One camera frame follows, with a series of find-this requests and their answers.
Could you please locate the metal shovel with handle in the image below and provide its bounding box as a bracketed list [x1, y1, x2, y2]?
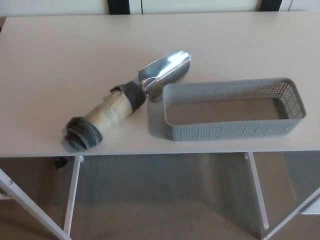
[59, 50, 193, 153]

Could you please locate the white desk with metal frame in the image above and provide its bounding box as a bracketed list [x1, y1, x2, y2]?
[0, 10, 320, 240]

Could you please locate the white cabinet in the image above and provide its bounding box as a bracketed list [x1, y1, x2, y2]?
[0, 0, 320, 19]

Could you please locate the grey perforated plastic basket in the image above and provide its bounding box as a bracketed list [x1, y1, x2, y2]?
[162, 77, 307, 142]

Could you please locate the black caster wheel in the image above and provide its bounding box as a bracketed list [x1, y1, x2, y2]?
[55, 156, 69, 170]

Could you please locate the black cabinet handle strap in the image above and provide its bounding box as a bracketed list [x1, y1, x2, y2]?
[259, 0, 282, 12]
[107, 0, 131, 15]

